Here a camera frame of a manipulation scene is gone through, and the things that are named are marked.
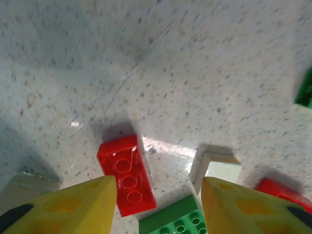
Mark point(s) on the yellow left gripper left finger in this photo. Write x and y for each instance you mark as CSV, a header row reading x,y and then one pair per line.
x,y
73,207

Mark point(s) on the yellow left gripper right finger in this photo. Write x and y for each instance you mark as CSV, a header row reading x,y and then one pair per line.
x,y
243,209

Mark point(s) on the red lego brick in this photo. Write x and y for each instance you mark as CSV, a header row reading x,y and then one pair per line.
x,y
275,189
126,156

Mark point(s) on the white lego brick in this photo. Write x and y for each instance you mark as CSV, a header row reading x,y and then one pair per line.
x,y
22,187
221,170

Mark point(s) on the green two-by-four lego brick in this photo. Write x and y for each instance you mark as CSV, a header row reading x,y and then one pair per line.
x,y
170,214

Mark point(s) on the green two-by-two lego brick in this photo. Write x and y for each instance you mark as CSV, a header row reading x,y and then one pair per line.
x,y
306,92

